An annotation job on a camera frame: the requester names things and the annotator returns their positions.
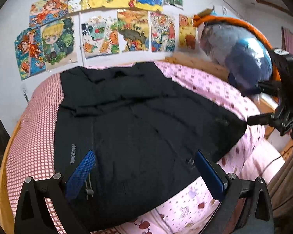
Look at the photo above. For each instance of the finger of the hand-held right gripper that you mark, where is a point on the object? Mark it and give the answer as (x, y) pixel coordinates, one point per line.
(258, 120)
(268, 88)

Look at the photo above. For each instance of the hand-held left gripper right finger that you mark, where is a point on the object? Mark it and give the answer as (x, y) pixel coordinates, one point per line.
(208, 174)

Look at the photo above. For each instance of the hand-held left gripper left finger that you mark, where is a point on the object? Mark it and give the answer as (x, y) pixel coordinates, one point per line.
(79, 174)

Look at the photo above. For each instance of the black padded jacket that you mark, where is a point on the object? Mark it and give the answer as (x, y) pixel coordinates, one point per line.
(141, 139)

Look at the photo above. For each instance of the pink printed bed sheet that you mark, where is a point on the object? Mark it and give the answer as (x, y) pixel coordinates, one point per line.
(210, 90)

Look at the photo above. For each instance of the red checked bed sheet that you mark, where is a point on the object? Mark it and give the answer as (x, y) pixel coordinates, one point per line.
(31, 139)

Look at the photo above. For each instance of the pink patterned bed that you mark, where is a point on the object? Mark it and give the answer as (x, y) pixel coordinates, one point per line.
(197, 64)

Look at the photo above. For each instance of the person's brown clothing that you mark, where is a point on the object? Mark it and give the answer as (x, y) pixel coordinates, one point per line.
(288, 199)

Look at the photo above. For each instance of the brown bear yellow drawing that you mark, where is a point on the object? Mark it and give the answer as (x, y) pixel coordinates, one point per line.
(186, 33)

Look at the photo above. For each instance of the city buildings drawing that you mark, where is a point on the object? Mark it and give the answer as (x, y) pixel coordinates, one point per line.
(162, 33)

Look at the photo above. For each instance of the orange-dress girl drawing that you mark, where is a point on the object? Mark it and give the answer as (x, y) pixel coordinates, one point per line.
(29, 53)

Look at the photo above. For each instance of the blond child drawing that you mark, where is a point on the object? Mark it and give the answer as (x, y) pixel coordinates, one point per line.
(57, 43)

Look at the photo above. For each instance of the drink and oranges drawing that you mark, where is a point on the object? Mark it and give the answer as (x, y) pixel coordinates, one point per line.
(99, 35)

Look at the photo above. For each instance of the village landscape drawing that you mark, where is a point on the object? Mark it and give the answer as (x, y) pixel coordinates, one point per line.
(133, 31)

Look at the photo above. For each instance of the lying orange-haired girl drawing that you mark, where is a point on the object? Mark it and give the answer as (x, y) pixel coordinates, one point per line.
(48, 9)

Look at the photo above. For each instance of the white wall socket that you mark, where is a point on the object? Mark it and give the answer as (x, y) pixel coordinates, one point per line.
(24, 89)

